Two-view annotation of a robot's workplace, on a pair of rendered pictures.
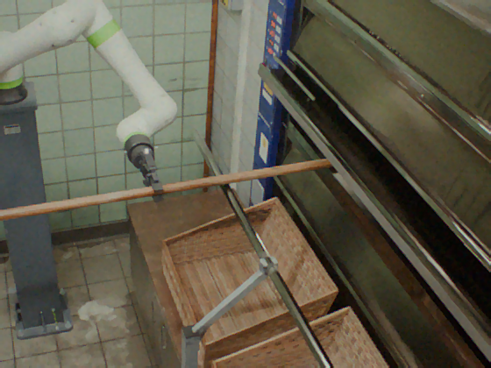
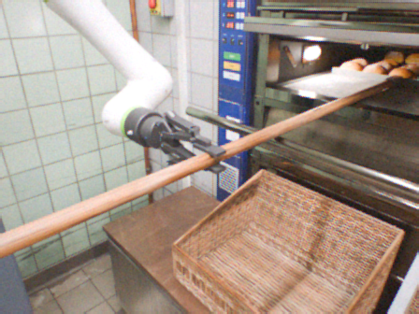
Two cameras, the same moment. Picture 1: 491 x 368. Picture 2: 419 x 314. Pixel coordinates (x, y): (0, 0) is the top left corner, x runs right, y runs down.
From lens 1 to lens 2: 143 cm
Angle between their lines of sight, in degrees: 19
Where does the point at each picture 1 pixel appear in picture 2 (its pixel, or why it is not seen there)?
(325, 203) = (345, 148)
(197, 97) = not seen: hidden behind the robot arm
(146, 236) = (138, 249)
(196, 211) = (173, 211)
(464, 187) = not seen: outside the picture
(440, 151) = not seen: outside the picture
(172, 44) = (104, 74)
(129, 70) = (107, 27)
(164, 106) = (160, 72)
